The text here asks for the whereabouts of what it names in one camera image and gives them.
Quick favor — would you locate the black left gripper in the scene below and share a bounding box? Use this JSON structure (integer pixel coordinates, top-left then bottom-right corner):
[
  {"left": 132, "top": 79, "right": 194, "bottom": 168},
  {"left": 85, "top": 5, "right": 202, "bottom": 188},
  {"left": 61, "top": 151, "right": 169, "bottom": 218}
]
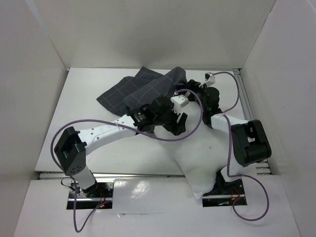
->
[{"left": 153, "top": 105, "right": 187, "bottom": 135}]

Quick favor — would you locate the dark grey checked pillowcase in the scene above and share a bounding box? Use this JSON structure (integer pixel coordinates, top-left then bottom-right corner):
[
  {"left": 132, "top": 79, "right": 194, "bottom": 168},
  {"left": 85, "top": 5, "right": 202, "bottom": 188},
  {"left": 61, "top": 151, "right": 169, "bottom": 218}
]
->
[{"left": 96, "top": 67, "right": 187, "bottom": 117}]

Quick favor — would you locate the white pillow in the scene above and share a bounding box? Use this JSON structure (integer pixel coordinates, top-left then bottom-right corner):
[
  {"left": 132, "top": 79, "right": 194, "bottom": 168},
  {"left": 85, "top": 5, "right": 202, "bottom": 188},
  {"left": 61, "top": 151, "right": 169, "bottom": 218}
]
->
[{"left": 150, "top": 93, "right": 237, "bottom": 201}]

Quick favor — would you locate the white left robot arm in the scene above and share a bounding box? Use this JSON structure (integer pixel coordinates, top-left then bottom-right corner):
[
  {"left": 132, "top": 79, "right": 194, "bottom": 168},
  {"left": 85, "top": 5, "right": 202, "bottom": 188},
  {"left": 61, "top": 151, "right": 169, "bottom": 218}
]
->
[{"left": 54, "top": 95, "right": 189, "bottom": 197}]

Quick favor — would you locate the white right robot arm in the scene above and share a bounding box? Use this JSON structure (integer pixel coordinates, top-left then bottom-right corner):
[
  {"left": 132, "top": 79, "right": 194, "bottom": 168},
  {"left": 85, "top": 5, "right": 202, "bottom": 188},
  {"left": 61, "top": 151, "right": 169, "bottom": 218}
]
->
[{"left": 178, "top": 80, "right": 272, "bottom": 194}]

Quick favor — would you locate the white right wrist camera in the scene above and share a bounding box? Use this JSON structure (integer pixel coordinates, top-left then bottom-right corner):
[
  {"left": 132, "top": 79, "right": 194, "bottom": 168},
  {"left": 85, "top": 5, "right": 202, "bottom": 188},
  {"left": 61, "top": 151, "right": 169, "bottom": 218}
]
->
[{"left": 199, "top": 72, "right": 216, "bottom": 88}]

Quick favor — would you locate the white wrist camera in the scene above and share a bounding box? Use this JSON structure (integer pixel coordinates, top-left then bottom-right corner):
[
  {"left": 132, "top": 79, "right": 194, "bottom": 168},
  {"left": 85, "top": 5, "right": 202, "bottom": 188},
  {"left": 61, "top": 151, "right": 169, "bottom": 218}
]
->
[
  {"left": 170, "top": 95, "right": 189, "bottom": 114},
  {"left": 199, "top": 72, "right": 216, "bottom": 88}
]

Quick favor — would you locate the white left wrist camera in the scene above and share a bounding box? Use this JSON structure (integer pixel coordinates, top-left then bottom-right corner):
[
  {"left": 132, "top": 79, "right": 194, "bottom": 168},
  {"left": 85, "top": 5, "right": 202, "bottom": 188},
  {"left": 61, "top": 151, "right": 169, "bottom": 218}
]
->
[{"left": 170, "top": 95, "right": 189, "bottom": 114}]

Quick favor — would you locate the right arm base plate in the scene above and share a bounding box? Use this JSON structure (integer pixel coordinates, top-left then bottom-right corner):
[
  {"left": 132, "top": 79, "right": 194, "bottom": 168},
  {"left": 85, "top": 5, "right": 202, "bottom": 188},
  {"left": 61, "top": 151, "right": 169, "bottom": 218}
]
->
[{"left": 202, "top": 179, "right": 247, "bottom": 207}]

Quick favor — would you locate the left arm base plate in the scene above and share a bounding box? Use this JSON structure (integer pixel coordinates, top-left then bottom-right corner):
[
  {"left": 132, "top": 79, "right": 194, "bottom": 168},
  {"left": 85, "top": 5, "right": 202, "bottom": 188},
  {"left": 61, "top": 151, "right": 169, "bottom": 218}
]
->
[{"left": 61, "top": 180, "right": 114, "bottom": 210}]

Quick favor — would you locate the aluminium front rail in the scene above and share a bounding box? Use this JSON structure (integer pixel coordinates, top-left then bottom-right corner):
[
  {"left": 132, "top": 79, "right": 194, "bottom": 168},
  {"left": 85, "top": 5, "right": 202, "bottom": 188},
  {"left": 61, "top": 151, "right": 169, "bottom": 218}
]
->
[{"left": 39, "top": 172, "right": 185, "bottom": 180}]

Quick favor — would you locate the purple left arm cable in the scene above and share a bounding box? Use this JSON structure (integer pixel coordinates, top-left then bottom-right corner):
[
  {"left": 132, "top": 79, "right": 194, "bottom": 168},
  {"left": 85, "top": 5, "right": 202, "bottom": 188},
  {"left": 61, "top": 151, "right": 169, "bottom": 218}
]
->
[{"left": 50, "top": 89, "right": 206, "bottom": 233}]

